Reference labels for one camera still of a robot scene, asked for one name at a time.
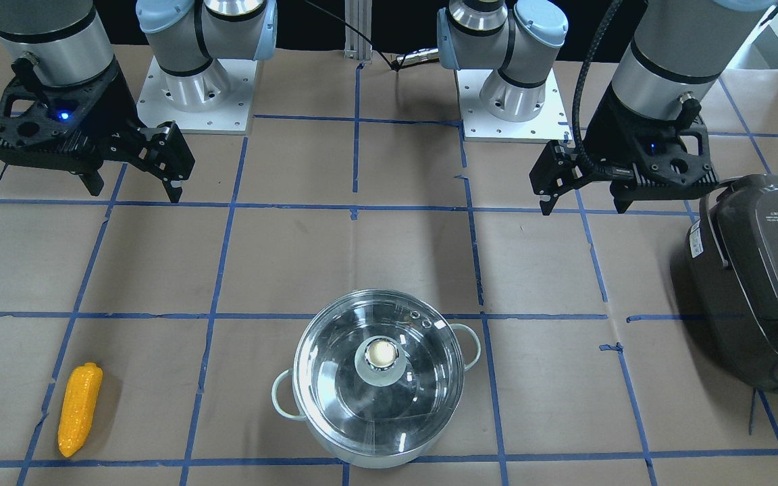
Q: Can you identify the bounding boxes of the glass pot lid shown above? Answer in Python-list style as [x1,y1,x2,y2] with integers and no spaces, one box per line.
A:
[292,290,465,456]

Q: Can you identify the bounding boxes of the yellow toy corn cob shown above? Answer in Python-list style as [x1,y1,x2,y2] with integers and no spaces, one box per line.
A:
[57,362,104,458]

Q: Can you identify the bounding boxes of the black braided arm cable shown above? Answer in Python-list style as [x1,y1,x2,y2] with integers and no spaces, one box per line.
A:
[574,0,636,178]

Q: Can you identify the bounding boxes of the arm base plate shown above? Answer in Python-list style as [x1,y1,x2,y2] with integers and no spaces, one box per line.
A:
[456,69,573,142]
[138,59,261,135]

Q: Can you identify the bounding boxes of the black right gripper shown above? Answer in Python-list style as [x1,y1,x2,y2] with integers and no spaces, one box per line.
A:
[0,55,195,203]

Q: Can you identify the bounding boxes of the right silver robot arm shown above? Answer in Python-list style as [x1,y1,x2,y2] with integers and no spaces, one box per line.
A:
[0,1,278,203]

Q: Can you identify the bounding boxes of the aluminium frame post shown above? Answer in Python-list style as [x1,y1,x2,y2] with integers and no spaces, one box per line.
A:
[344,0,373,63]

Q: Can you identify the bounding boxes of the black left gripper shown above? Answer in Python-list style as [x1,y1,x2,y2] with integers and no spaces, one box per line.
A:
[529,87,719,215]

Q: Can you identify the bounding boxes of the pale green electric pot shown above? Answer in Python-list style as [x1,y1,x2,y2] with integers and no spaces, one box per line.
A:
[271,289,482,469]

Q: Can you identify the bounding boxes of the dark grey rice cooker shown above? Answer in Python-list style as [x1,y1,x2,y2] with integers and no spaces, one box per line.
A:
[688,174,778,394]

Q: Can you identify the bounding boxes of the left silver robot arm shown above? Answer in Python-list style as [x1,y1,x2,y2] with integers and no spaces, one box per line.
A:
[436,1,773,215]

